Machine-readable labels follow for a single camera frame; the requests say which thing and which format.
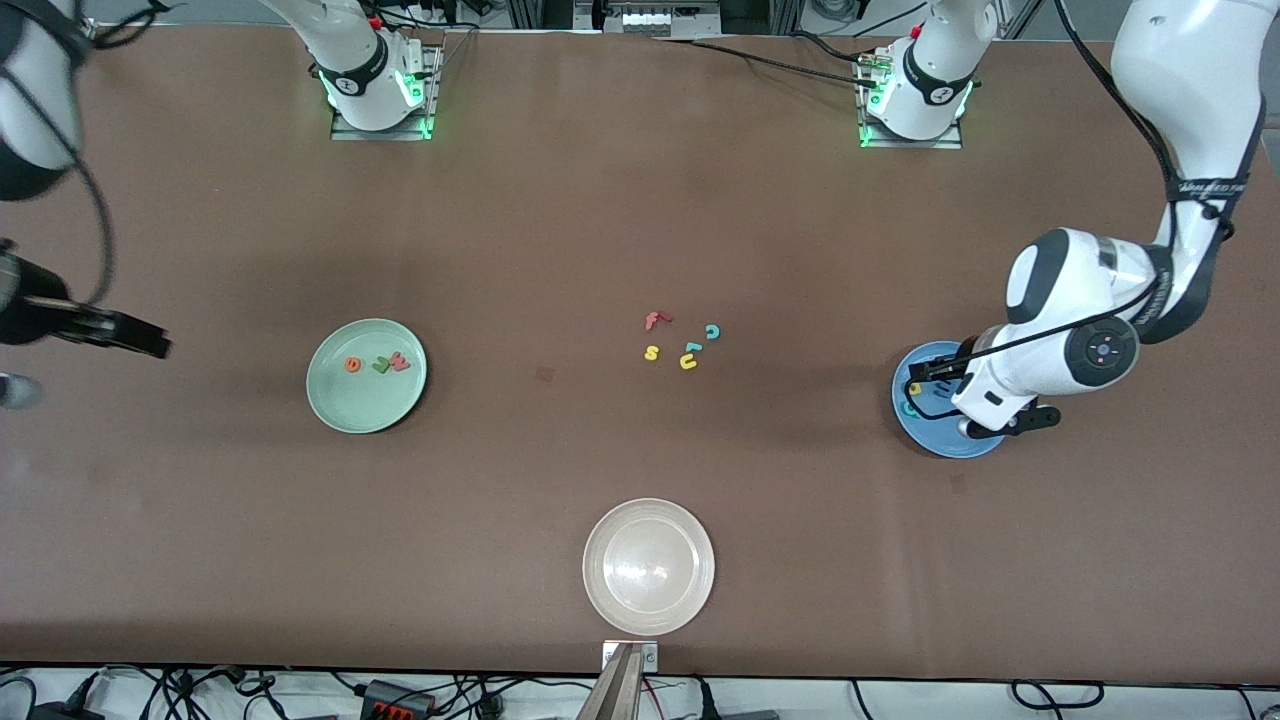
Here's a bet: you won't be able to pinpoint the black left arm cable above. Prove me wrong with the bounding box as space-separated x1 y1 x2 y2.
905 0 1236 421

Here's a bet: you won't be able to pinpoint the long black table cable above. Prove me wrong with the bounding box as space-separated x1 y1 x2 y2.
650 36 881 91

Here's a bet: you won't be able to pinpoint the aluminium frame post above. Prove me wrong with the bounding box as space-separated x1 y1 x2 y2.
40 0 98 51

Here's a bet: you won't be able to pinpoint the blue plate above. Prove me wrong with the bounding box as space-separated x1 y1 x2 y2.
891 341 1011 460

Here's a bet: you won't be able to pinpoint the looped black cable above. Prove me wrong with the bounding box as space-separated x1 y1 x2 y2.
1010 680 1106 713

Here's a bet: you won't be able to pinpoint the grey metal pole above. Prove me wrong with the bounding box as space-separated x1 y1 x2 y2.
575 643 646 720

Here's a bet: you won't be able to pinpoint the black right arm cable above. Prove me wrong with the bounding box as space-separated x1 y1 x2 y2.
0 0 173 313

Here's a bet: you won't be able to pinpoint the white plate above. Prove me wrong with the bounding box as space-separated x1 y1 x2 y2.
582 498 717 637

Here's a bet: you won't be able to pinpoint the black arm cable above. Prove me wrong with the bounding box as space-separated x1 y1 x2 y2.
0 0 173 313
905 0 1236 421

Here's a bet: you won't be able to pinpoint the short black table cable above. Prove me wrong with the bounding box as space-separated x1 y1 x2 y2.
790 30 881 66

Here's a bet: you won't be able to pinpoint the green plate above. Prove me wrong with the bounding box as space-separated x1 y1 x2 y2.
306 318 429 435

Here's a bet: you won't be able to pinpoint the black power strip red switches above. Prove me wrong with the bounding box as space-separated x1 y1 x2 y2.
360 680 437 720

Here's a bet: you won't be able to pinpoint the metal equipment rack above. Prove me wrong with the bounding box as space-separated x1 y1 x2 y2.
505 0 806 39

